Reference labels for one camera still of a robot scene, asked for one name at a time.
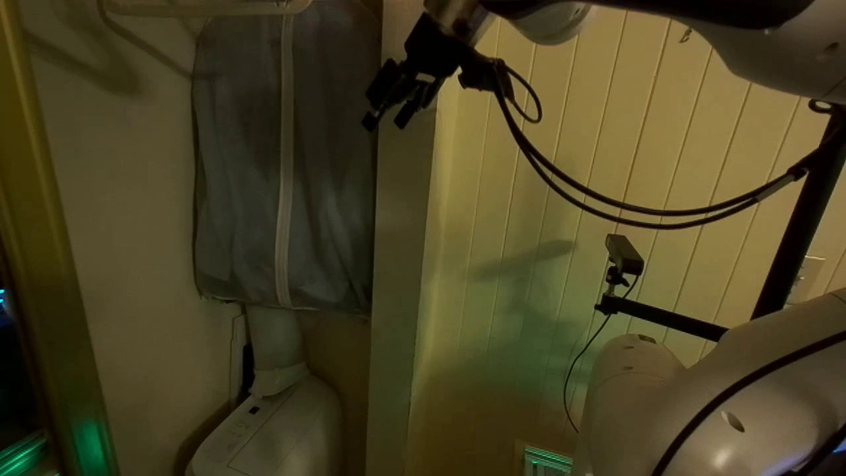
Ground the black gripper cable bundle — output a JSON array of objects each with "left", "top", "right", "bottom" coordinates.
[{"left": 486, "top": 58, "right": 826, "bottom": 234}]

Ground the thin black camera cable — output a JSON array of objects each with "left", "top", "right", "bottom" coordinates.
[{"left": 560, "top": 312, "right": 616, "bottom": 428}]

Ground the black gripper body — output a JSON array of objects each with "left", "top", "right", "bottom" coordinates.
[{"left": 379, "top": 11, "right": 486, "bottom": 96}]

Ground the golden wooden door frame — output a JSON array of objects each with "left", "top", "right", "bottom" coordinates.
[{"left": 0, "top": 0, "right": 121, "bottom": 476}]

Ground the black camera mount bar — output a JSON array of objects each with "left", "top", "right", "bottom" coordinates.
[{"left": 592, "top": 267, "right": 733, "bottom": 346}]

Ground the white closet partition panel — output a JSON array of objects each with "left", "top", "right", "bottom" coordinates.
[{"left": 362, "top": 0, "right": 449, "bottom": 476}]

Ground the small black camera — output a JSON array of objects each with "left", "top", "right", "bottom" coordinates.
[{"left": 604, "top": 231, "right": 647, "bottom": 278}]

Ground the white wall switch plate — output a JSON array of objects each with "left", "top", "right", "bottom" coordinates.
[{"left": 793, "top": 253, "right": 831, "bottom": 306}]

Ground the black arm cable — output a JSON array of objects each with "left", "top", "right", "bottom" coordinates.
[{"left": 647, "top": 329, "right": 846, "bottom": 476}]

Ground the black metal stand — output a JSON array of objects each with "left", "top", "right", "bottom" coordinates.
[{"left": 752, "top": 103, "right": 846, "bottom": 322}]

